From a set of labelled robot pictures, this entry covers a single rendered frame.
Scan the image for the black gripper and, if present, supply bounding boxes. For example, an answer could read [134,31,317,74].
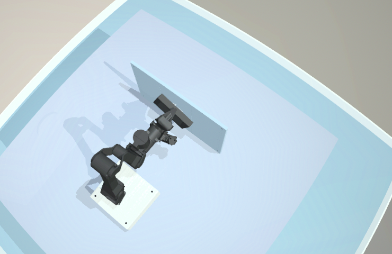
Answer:
[146,108,177,144]

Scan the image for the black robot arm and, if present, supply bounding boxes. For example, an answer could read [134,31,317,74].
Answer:
[91,130,177,205]

